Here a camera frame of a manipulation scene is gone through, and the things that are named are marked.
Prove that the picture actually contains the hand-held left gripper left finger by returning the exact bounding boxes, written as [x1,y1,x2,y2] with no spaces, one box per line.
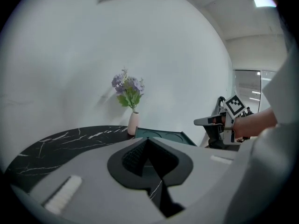
[11,137,168,224]

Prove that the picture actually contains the dark green box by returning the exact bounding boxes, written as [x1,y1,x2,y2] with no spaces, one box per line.
[134,126,198,147]

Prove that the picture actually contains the black office chair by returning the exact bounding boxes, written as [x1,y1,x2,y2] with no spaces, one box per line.
[205,96,250,152]

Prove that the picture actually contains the person's right forearm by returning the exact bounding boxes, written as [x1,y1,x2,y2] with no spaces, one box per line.
[233,107,278,140]

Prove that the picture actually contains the purple flower bouquet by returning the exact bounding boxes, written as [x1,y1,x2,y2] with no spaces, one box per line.
[111,66,145,113]

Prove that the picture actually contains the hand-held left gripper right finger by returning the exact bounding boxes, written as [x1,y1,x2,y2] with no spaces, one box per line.
[148,137,237,224]

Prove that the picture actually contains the ceiling light panel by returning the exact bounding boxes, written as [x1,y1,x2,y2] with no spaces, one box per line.
[253,0,277,8]

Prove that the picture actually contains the black marble round table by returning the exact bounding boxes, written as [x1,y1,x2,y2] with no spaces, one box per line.
[4,125,164,196]

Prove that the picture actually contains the grey printed t-shirt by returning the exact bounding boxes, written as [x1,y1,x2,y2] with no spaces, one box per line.
[224,43,299,224]

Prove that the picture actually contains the pale pink vase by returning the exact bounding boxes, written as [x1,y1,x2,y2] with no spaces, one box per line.
[127,112,140,136]

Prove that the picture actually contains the glass partition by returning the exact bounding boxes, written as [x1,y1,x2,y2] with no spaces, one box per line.
[233,69,278,114]

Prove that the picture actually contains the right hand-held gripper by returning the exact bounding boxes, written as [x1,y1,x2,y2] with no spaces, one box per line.
[194,95,246,146]

